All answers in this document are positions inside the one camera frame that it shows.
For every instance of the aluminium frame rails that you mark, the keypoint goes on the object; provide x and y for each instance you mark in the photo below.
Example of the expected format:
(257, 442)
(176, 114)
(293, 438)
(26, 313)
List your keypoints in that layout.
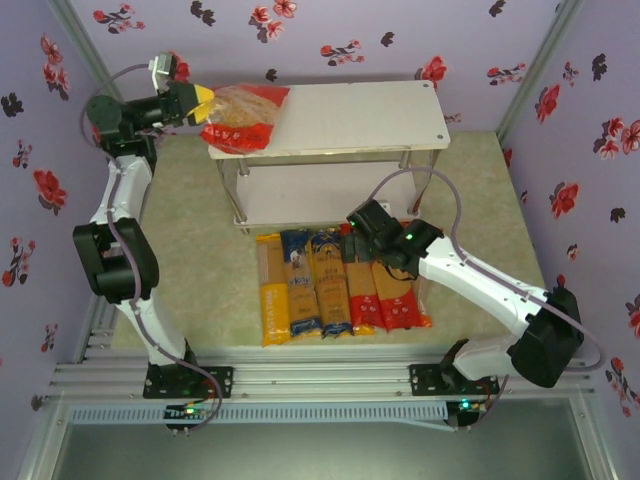
(320, 380)

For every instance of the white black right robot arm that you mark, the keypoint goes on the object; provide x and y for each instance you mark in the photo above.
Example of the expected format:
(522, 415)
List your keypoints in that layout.
(490, 280)

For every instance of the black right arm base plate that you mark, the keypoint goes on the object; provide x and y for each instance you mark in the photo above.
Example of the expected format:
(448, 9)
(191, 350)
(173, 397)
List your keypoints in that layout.
(420, 382)

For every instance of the green marbled table mat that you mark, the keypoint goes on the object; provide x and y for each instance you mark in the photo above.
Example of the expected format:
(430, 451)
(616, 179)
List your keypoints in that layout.
(200, 250)

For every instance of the aluminium corner post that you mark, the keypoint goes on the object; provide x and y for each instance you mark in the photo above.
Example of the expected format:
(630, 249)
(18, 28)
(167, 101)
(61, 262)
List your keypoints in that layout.
(542, 65)
(95, 55)

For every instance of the light blue spaghetti bag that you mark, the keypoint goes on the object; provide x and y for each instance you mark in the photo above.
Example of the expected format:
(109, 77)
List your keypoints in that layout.
(300, 285)

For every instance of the dark blue spaghetti bag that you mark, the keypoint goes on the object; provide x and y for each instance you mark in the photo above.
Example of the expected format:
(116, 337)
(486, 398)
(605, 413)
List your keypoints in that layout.
(331, 290)

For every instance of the red macaroni bag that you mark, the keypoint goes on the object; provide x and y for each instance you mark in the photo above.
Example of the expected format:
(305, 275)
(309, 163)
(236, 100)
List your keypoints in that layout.
(245, 117)

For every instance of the white two-tier shelf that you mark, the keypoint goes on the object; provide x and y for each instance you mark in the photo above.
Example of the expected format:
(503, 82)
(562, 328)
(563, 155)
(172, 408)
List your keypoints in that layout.
(350, 115)

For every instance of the red spaghetti bag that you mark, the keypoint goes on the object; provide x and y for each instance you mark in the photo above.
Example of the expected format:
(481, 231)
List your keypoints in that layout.
(397, 305)
(361, 300)

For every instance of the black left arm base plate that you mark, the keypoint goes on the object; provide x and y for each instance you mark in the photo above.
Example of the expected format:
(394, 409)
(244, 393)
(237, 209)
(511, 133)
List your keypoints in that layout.
(222, 382)

